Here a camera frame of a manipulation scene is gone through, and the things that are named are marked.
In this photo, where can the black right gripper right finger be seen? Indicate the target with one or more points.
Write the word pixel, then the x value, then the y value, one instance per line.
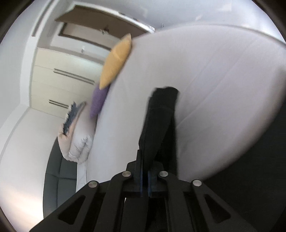
pixel 188 206

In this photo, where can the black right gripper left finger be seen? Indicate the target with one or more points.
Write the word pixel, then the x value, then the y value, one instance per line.
pixel 97 206

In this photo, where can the black pants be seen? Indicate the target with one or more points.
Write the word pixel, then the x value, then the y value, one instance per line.
pixel 158 138

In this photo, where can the dark green headboard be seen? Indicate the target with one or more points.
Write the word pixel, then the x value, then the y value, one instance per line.
pixel 60 180

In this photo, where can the folded beige white duvet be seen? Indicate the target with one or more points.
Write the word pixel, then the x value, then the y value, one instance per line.
pixel 77 144

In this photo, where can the folded blue grey cloth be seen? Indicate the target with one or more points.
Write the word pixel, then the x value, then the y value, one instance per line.
pixel 73 111

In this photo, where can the purple pillow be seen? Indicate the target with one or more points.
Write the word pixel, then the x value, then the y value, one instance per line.
pixel 98 99

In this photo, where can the bed with white sheet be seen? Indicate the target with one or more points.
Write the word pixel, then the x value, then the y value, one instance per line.
pixel 231 83

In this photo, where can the cream wardrobe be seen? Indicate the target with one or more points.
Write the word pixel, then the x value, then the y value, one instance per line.
pixel 60 78

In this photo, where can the yellow pillow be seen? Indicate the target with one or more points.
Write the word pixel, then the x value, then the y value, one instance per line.
pixel 115 61

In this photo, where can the brown door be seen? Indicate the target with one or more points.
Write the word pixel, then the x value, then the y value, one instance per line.
pixel 101 27

